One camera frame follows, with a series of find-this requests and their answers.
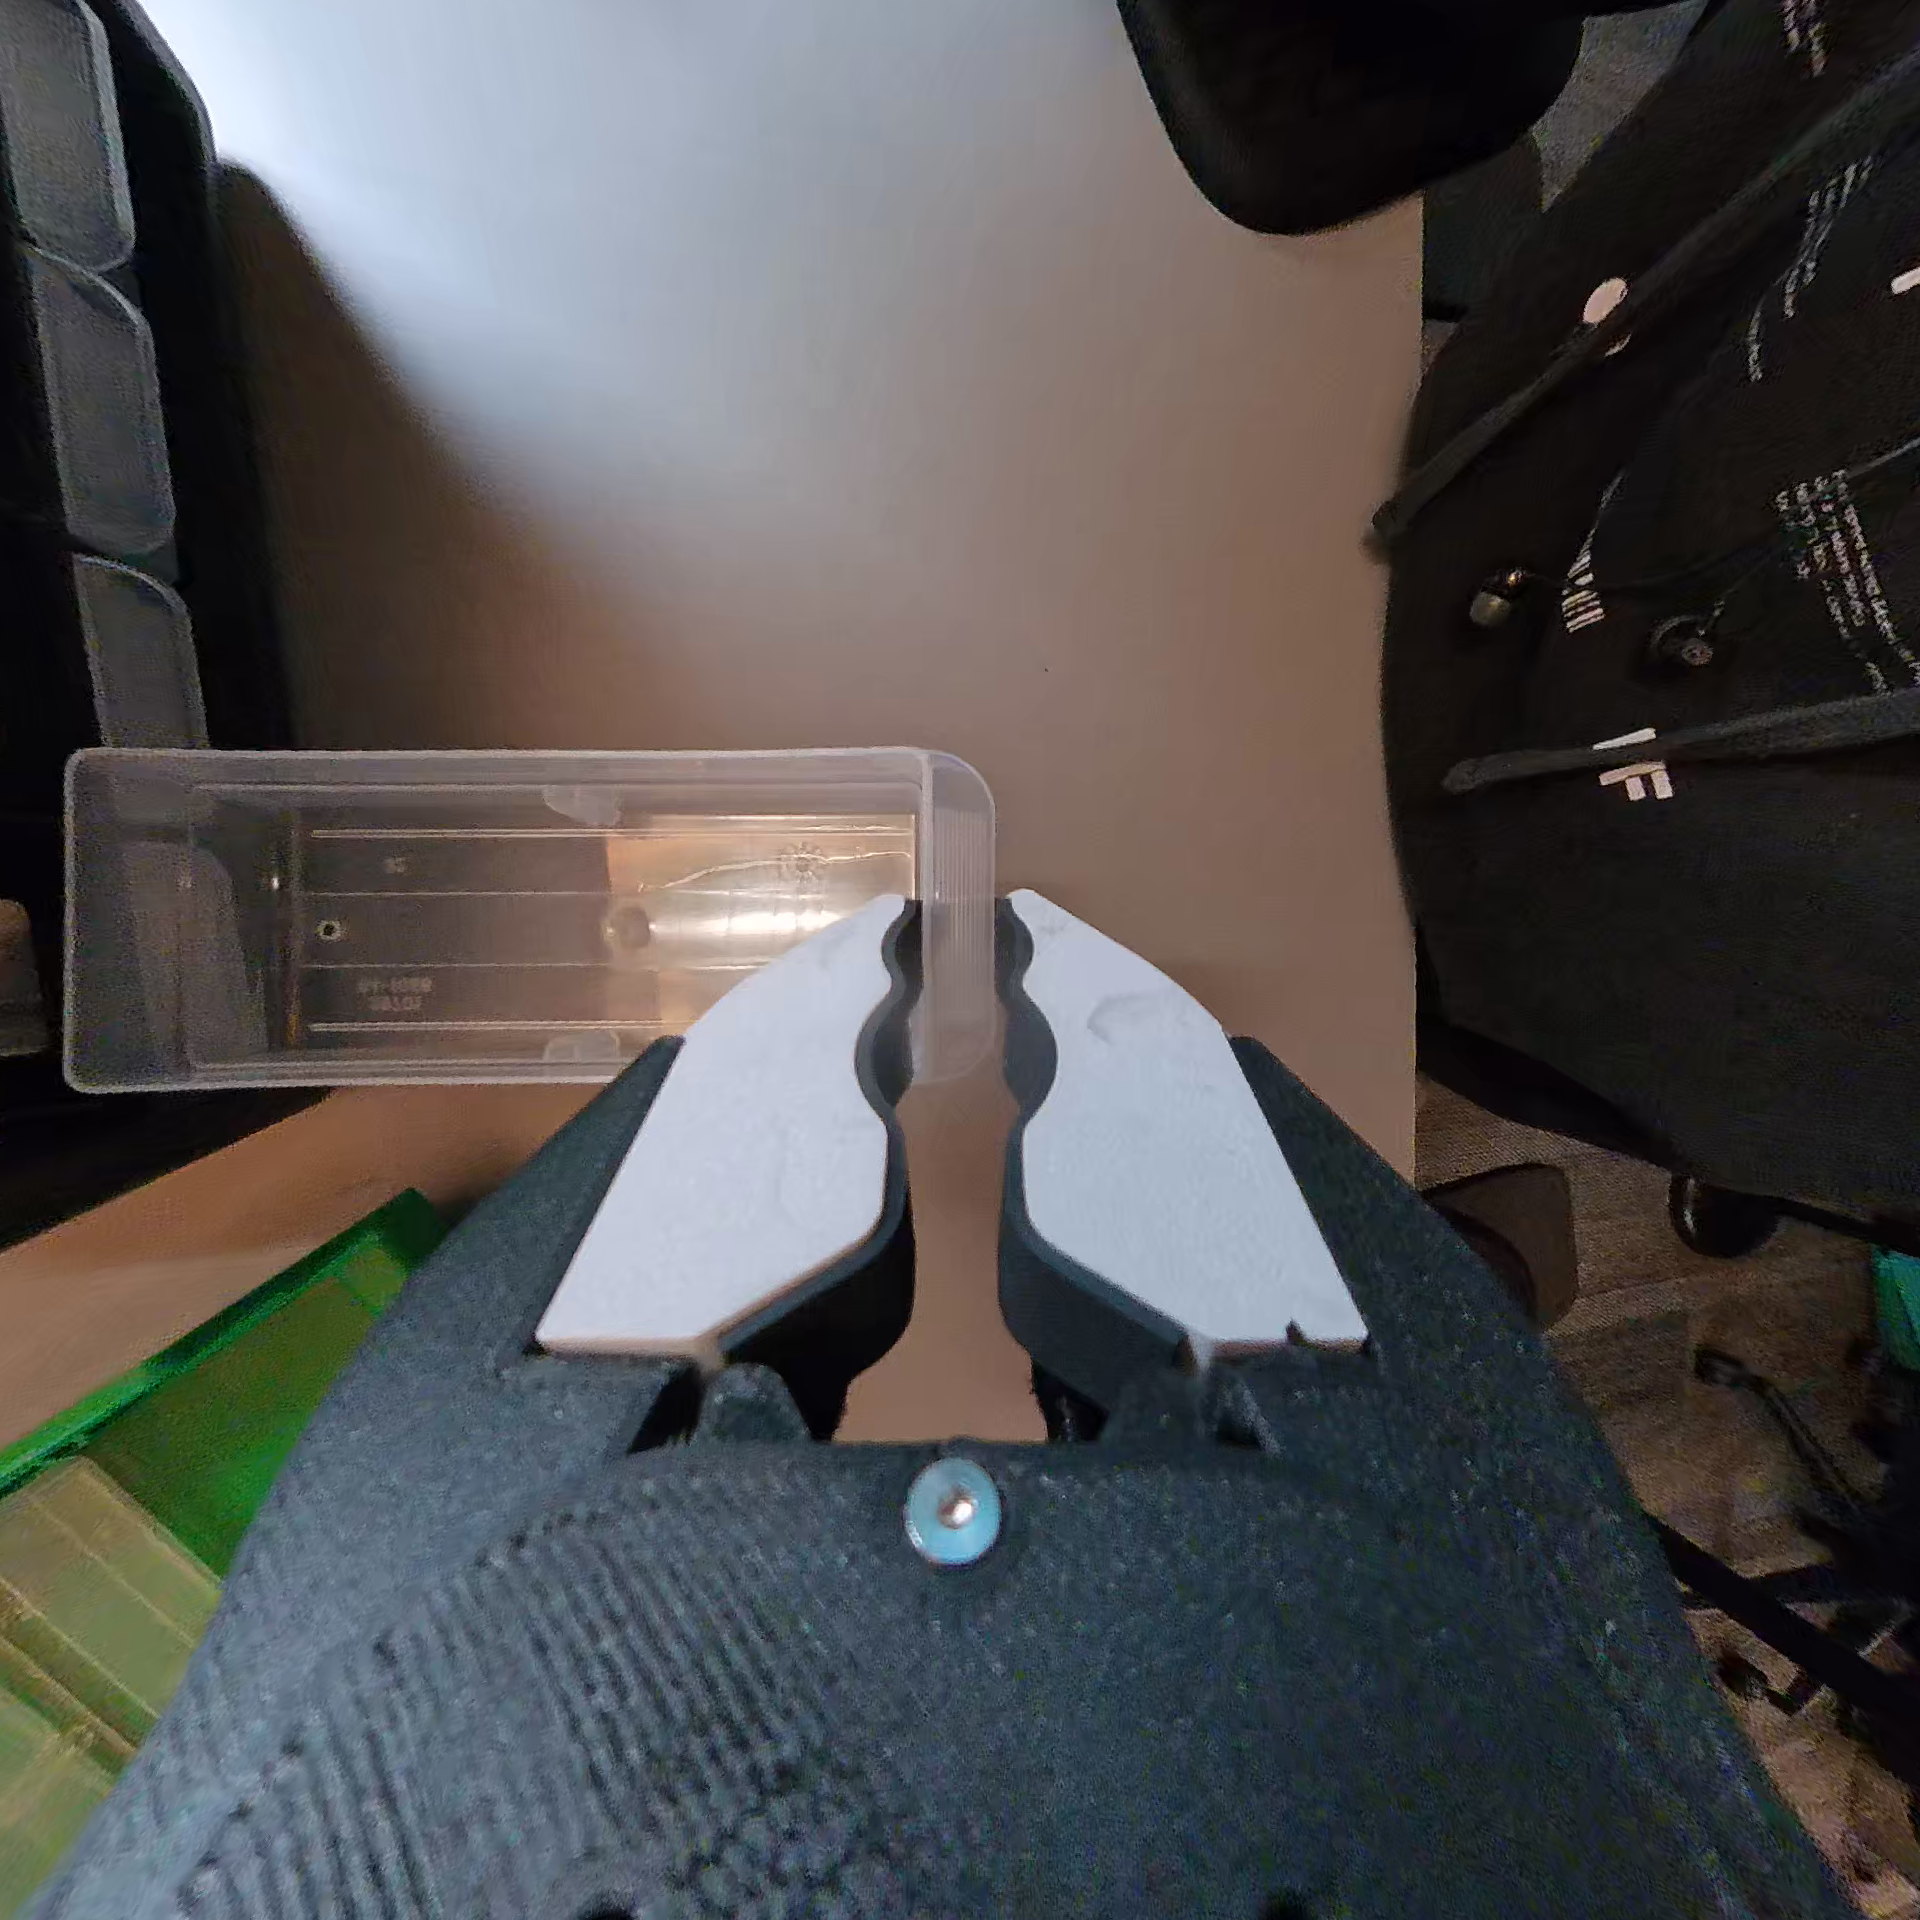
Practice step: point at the black drawer cabinet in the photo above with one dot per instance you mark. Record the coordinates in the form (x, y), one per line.
(255, 451)

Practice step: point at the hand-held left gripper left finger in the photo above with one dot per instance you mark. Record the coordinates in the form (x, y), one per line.
(716, 1169)

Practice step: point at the green plastic bin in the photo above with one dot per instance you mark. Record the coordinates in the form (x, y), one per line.
(268, 1352)

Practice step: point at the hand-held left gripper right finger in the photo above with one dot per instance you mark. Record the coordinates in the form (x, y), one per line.
(1153, 1169)

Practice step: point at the pale desk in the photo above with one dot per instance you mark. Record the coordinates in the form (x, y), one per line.
(900, 527)

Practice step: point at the bank of clear drawers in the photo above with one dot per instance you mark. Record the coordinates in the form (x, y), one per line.
(92, 376)

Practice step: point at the green object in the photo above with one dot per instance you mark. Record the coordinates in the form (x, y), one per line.
(1896, 1304)

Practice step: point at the person's black printed hoodie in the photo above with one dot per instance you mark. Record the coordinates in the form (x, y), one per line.
(1648, 827)

